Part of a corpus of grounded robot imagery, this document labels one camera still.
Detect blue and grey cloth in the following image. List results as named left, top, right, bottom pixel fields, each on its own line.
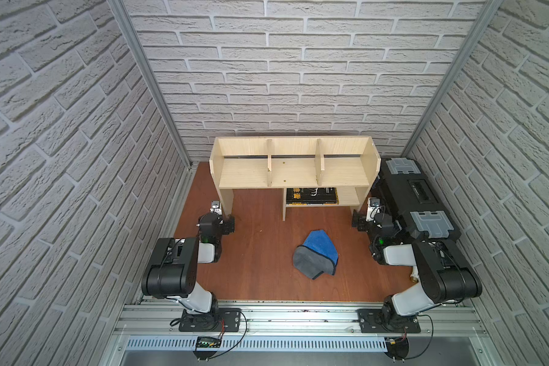
left=293, top=230, right=339, bottom=280

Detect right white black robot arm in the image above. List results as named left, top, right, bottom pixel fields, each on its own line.
left=352, top=210, right=483, bottom=330

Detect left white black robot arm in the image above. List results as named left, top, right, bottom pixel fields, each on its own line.
left=141, top=211, right=235, bottom=317

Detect light wooden bookshelf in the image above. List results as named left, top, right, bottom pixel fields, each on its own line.
left=209, top=136, right=381, bottom=215

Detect black toolbox grey latches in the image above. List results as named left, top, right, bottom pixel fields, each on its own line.
left=379, top=158, right=461, bottom=244

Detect white pvc pipe fitting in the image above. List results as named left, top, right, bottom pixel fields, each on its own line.
left=410, top=267, right=419, bottom=283

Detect black yellow book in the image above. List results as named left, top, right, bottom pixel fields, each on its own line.
left=285, top=188, right=339, bottom=205

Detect right black controller board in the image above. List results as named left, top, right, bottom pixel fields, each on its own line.
left=384, top=337, right=410, bottom=361

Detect black controller board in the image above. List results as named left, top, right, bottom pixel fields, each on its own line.
left=384, top=337, right=410, bottom=361
left=193, top=336, right=222, bottom=361

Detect left black controller board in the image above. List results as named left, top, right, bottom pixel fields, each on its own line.
left=193, top=336, right=222, bottom=361

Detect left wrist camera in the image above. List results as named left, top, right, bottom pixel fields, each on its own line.
left=210, top=201, right=222, bottom=215

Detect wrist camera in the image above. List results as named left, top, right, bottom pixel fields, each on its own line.
left=210, top=201, right=222, bottom=215
left=366, top=197, right=381, bottom=221

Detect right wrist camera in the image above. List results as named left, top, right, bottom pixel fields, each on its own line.
left=366, top=197, right=381, bottom=221

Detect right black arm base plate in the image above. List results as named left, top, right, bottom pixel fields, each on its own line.
left=357, top=308, right=421, bottom=334

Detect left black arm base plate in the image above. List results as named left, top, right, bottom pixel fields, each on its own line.
left=178, top=308, right=245, bottom=333

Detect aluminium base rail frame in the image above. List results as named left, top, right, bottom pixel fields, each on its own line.
left=100, top=297, right=503, bottom=365

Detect white vented cable duct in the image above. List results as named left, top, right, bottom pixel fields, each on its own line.
left=125, top=335, right=387, bottom=352

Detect left aluminium corner post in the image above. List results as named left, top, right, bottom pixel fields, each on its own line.
left=108, top=0, right=192, bottom=169

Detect aluminium corner post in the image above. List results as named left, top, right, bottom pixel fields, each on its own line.
left=108, top=0, right=192, bottom=169
left=400, top=0, right=503, bottom=157

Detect right aluminium corner post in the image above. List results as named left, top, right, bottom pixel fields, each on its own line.
left=400, top=0, right=503, bottom=157

